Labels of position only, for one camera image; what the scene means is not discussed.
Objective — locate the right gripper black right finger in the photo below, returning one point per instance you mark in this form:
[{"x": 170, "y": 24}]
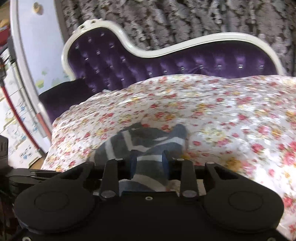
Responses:
[{"x": 183, "y": 171}]

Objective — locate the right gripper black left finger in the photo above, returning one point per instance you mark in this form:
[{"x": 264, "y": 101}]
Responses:
[{"x": 115, "y": 170}]

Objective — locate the grey white striped sweater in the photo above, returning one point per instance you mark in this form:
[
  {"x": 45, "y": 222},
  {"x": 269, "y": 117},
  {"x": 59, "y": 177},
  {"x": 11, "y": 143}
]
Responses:
[{"x": 149, "y": 144}]

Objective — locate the grey damask curtain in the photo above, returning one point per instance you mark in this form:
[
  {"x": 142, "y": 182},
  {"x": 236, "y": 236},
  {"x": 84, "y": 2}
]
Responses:
[{"x": 153, "y": 25}]

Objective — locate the white cabinet with stickers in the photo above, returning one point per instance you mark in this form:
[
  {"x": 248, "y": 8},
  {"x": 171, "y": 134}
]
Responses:
[{"x": 38, "y": 33}]

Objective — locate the floral bed sheet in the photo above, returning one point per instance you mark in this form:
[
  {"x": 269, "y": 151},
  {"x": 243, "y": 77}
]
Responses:
[{"x": 246, "y": 125}]

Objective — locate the purple tufted headboard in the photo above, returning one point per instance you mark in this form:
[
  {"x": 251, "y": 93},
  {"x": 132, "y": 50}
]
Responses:
[{"x": 100, "y": 56}]

